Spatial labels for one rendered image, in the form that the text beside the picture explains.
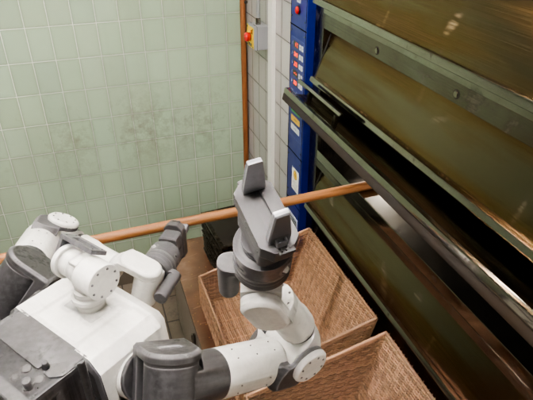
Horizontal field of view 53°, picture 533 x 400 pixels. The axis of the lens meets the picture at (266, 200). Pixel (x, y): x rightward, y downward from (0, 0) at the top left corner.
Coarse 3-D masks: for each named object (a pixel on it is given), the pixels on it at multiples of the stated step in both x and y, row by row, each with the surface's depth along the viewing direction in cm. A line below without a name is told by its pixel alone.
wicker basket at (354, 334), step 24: (312, 240) 211; (312, 264) 209; (336, 264) 194; (216, 288) 212; (312, 288) 208; (336, 288) 193; (216, 312) 210; (312, 312) 209; (336, 312) 192; (360, 312) 179; (216, 336) 194; (240, 336) 199; (336, 336) 169; (360, 336) 172
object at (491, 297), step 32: (320, 128) 158; (352, 128) 164; (352, 160) 141; (384, 160) 145; (384, 192) 128; (416, 192) 130; (416, 224) 116; (448, 224) 118; (480, 224) 121; (448, 256) 107; (480, 256) 107; (512, 256) 110; (480, 288) 99; (512, 288) 99; (512, 320) 92
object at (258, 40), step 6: (252, 24) 231; (264, 24) 231; (252, 30) 227; (258, 30) 227; (264, 30) 228; (252, 36) 229; (258, 36) 228; (264, 36) 229; (252, 42) 230; (258, 42) 230; (264, 42) 231; (252, 48) 233; (258, 48) 231; (264, 48) 232
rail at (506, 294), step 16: (288, 96) 180; (368, 160) 137; (384, 176) 129; (400, 192) 123; (416, 208) 117; (432, 224) 112; (448, 240) 107; (464, 256) 103; (480, 272) 99; (496, 288) 95; (512, 304) 92; (528, 320) 89
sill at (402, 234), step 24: (336, 168) 188; (360, 192) 174; (384, 216) 162; (408, 240) 151; (432, 264) 142; (456, 288) 134; (480, 312) 126; (504, 336) 120; (504, 360) 118; (528, 360) 114; (528, 384) 112
